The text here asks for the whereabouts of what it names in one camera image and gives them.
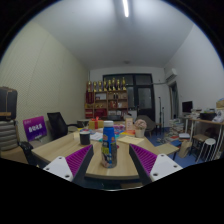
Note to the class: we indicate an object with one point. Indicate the white wall air conditioner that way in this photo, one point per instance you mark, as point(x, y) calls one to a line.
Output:
point(171, 75)

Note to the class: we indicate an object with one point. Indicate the ceiling tube light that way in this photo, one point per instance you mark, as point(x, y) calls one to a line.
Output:
point(125, 8)

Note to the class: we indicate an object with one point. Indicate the standing orange white card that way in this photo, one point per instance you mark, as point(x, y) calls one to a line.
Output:
point(129, 124)

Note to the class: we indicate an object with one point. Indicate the white round stool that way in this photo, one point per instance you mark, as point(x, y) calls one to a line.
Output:
point(210, 141)

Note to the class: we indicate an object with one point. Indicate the small round side table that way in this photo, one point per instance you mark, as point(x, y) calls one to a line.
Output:
point(83, 122)

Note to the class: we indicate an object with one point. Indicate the small cream notebook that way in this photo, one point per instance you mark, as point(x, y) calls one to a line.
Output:
point(76, 136)

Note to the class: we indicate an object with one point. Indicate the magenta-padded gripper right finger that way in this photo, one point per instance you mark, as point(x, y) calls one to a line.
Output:
point(145, 160)

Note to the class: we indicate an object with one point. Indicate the pink flowers in white pot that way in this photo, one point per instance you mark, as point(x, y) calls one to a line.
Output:
point(140, 126)

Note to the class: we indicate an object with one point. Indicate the brown paper bag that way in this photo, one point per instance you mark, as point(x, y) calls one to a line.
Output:
point(184, 149)

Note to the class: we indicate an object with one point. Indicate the beige armchair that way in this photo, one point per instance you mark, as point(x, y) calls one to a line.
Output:
point(148, 121)

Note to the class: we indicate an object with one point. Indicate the black computer monitor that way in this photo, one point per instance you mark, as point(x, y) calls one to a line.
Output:
point(187, 106)

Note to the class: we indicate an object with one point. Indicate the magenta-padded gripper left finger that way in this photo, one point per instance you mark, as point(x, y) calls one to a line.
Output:
point(78, 160)

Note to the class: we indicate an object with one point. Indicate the flat round red coaster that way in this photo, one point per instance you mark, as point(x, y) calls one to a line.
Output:
point(117, 146)

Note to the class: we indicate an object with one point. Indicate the dark glass door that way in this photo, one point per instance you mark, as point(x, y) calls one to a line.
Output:
point(145, 98)

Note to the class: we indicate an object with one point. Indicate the orange book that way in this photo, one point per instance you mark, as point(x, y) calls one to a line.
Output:
point(128, 133)

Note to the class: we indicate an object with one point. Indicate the black tripod stand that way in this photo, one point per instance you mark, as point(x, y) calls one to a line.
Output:
point(160, 115)

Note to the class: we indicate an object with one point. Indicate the black suitcase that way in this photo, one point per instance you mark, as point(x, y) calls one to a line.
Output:
point(8, 103)

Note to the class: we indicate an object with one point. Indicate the black office chair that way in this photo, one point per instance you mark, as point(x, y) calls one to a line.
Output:
point(56, 125)

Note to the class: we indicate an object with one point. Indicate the wooden shelf unit with trophies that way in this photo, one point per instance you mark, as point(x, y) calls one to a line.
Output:
point(106, 101)

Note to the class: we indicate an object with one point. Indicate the cluttered wooden side desk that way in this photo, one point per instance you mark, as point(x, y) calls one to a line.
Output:
point(206, 121)

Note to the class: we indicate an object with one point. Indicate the grey striped cushion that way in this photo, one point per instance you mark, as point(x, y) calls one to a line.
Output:
point(8, 135)

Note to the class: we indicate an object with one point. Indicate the black chair backrest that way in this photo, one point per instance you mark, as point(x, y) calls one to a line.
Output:
point(26, 151)

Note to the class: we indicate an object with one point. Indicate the large yellow notebook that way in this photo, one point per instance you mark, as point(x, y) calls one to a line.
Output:
point(130, 140)

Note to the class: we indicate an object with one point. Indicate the light wooden bench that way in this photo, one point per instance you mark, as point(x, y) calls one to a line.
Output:
point(166, 148)

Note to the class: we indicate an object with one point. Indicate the blue drink bottle white cap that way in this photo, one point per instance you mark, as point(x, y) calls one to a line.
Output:
point(109, 143)

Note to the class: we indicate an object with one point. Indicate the purple sign board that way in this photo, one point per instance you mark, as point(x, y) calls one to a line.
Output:
point(35, 128)

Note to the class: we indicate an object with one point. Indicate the black cup white inside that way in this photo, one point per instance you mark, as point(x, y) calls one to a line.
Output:
point(85, 137)

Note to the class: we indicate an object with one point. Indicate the yellow gift box red ribbon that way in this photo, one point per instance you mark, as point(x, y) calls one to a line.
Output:
point(96, 124)

